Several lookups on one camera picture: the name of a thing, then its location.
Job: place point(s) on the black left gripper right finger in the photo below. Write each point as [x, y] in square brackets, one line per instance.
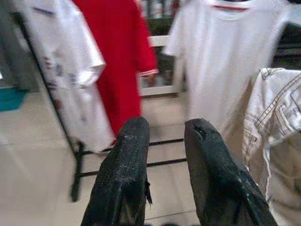
[216, 176]

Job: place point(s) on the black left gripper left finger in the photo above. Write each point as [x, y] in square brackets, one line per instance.
[122, 169]

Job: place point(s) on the beige denim jacket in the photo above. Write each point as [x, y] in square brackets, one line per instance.
[270, 113]

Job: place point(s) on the white shelf unit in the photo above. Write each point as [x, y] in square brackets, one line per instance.
[160, 90]

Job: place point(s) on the red polo shirt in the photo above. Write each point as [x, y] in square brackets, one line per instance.
[122, 58]

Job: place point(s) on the white printed t-shirt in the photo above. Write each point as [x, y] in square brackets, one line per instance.
[70, 70]

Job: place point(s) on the white t-shirt red collar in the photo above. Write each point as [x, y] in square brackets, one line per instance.
[223, 58]

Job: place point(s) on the teal floor mat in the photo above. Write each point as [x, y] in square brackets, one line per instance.
[10, 101]

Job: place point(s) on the black clothes rack frame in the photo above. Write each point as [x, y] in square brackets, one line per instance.
[78, 164]

